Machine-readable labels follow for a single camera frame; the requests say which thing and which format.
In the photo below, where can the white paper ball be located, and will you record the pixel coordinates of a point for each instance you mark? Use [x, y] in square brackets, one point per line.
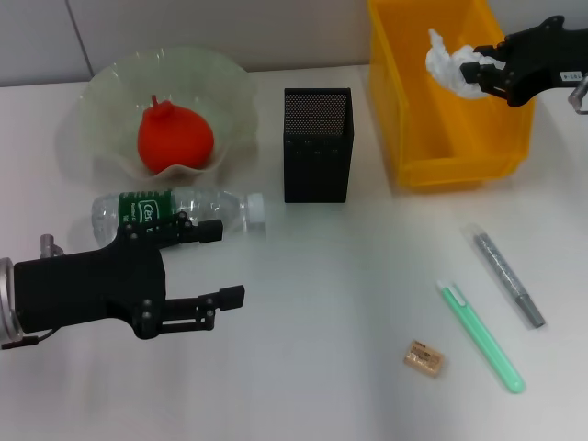
[445, 69]

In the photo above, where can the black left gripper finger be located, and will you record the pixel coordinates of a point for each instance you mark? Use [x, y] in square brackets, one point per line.
[193, 232]
[202, 310]

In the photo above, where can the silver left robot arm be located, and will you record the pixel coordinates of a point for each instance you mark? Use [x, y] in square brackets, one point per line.
[5, 303]

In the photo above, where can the silver connector plug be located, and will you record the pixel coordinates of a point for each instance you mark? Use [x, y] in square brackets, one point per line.
[48, 245]
[580, 94]

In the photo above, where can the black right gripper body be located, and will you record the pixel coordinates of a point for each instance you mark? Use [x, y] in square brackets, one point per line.
[542, 59]

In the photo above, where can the yellow plastic bin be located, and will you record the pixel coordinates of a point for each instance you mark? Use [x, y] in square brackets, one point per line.
[459, 138]

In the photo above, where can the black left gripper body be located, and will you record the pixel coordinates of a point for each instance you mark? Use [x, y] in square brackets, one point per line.
[92, 289]

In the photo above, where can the green glass fruit plate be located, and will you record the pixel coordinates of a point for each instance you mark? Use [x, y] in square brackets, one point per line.
[115, 92]

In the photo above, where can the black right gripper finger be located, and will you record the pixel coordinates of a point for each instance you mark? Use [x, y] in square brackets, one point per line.
[498, 50]
[494, 78]

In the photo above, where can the clear green-label water bottle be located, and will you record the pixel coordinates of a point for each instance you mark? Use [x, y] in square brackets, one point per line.
[211, 206]

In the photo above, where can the green pen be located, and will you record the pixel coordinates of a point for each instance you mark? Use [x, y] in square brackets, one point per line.
[482, 340]

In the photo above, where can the orange fruit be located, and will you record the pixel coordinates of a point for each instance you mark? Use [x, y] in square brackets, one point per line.
[177, 138]

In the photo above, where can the grey marker pen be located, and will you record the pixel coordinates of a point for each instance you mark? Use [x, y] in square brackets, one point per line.
[500, 271]

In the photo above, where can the beige eraser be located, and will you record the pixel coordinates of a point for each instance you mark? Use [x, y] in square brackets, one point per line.
[425, 359]

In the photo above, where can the black mesh pen holder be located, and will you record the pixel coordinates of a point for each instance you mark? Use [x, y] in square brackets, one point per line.
[317, 161]

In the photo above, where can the silver left connector plug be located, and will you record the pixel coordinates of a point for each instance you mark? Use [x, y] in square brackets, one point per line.
[48, 245]

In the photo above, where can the silver right connector plug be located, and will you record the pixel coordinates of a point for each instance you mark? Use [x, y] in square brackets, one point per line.
[580, 94]

